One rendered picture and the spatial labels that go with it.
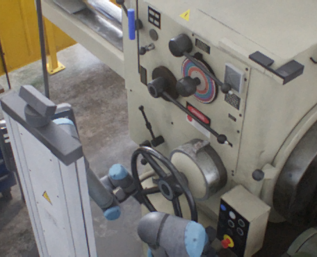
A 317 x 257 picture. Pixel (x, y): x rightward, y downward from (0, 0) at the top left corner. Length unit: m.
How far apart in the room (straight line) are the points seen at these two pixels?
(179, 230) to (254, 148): 0.38
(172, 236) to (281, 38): 0.74
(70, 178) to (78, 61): 3.40
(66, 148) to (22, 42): 3.12
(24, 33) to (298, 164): 3.05
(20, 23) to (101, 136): 1.12
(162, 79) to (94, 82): 2.64
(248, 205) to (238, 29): 0.62
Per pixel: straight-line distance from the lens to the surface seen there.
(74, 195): 1.63
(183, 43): 1.84
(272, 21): 1.84
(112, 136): 4.13
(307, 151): 1.98
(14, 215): 3.73
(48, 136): 1.56
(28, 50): 4.65
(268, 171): 1.91
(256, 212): 1.94
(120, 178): 2.47
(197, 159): 2.00
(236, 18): 1.84
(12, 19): 4.46
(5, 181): 3.62
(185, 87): 1.84
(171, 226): 1.85
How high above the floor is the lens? 2.84
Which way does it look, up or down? 43 degrees down
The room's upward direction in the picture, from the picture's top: straight up
